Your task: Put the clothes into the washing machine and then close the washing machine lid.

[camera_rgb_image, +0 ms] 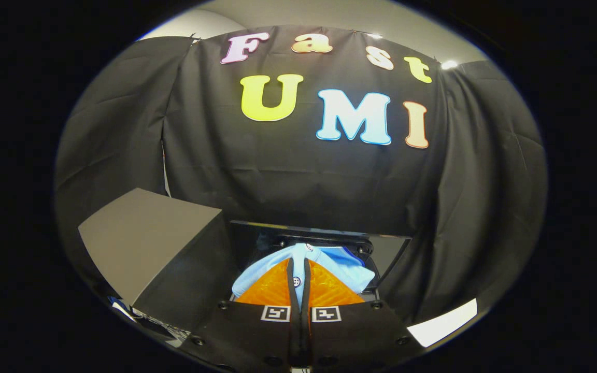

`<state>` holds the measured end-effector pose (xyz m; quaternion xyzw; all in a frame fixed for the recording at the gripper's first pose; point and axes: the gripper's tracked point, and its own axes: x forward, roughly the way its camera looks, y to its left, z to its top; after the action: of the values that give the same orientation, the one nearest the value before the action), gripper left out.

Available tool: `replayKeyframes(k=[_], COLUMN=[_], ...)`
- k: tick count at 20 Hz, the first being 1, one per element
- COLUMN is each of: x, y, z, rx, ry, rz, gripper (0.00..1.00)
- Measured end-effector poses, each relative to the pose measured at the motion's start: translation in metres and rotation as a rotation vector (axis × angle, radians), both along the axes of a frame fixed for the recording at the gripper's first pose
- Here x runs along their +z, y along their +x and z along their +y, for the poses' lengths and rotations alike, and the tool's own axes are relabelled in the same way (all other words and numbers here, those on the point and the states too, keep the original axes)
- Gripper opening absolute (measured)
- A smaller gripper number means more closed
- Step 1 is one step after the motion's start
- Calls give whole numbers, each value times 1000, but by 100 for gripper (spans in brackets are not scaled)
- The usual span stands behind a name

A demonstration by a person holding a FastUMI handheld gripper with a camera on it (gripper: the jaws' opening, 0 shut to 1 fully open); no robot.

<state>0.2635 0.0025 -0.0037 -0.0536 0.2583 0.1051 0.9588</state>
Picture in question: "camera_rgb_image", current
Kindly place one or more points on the black backdrop cloth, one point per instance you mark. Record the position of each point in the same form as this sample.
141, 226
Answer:
278, 181

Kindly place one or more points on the long ceiling light panel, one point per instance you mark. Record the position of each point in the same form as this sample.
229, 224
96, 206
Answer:
373, 36

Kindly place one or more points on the grey cabinet with dark top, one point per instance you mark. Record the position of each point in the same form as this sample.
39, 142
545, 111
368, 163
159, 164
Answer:
143, 233

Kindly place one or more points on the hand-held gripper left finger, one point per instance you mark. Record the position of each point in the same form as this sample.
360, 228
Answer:
292, 300

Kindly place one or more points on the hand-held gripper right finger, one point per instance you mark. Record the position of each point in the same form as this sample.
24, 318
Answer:
306, 300

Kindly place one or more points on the small ceiling spotlight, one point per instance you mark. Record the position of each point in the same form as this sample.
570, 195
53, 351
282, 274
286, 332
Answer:
449, 65

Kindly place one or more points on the light blue polo shirt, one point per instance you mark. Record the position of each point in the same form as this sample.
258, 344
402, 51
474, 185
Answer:
340, 264

